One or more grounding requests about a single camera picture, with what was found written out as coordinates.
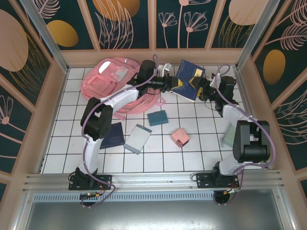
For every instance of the large dark blue book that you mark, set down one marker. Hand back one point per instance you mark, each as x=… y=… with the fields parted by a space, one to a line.
x=185 y=72

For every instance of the pink student backpack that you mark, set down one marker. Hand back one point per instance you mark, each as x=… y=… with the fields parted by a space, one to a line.
x=100 y=83

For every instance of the grey notebook with blue edges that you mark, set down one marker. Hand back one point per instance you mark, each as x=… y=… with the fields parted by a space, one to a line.
x=138 y=139

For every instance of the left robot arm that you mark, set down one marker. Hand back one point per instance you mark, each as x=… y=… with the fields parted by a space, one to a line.
x=92 y=148

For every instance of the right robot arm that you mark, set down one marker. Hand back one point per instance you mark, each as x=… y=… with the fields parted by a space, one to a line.
x=249 y=141

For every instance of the small teal book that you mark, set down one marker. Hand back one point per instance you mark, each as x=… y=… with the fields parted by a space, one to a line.
x=157 y=118

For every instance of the pale green book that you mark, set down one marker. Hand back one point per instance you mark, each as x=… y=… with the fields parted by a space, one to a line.
x=226 y=137

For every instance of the pink box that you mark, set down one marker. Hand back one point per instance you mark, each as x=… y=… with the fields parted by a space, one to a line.
x=178 y=136

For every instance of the navy blue notebook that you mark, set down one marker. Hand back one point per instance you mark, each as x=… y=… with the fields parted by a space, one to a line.
x=115 y=136

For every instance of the small circuit board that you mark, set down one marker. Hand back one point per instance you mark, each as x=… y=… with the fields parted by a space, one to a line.
x=92 y=194
x=231 y=191

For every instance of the grey metal sheet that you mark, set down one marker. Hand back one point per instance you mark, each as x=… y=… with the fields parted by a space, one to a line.
x=156 y=215

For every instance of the beige enclosure frame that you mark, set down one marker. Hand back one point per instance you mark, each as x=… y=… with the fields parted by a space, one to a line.
x=148 y=56

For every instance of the dark floral wall panel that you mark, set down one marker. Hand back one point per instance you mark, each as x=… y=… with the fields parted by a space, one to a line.
x=182 y=24
x=62 y=33
x=292 y=129
x=230 y=28
x=12 y=134
x=14 y=43
x=115 y=24
x=285 y=48

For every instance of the aluminium corner post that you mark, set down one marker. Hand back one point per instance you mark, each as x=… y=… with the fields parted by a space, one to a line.
x=253 y=36
x=52 y=45

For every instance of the aluminium rail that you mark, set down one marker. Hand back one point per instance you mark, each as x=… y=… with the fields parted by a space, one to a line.
x=156 y=179

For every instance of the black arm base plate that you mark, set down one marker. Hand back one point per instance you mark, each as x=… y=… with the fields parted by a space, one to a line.
x=204 y=180
x=105 y=182

